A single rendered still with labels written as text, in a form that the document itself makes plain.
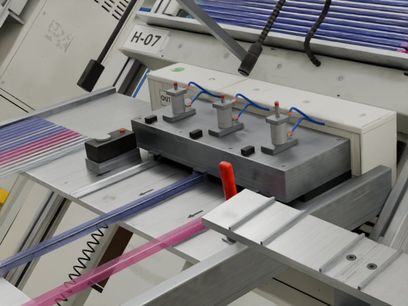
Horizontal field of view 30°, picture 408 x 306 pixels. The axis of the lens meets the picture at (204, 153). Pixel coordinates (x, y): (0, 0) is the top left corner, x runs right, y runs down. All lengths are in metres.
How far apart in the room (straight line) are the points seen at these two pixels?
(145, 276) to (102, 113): 2.01
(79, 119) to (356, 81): 0.54
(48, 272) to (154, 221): 2.89
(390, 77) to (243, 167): 0.28
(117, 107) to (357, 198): 0.60
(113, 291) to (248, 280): 2.60
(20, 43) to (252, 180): 1.40
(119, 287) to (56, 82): 1.36
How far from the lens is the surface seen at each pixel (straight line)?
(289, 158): 1.02
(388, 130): 1.11
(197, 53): 1.45
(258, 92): 1.23
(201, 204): 1.05
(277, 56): 1.32
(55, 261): 3.89
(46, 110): 1.50
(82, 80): 1.14
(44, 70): 2.38
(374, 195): 1.09
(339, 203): 1.03
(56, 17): 2.38
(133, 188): 1.13
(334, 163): 1.06
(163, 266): 3.37
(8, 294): 0.93
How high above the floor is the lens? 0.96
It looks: 9 degrees up
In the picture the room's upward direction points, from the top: 28 degrees clockwise
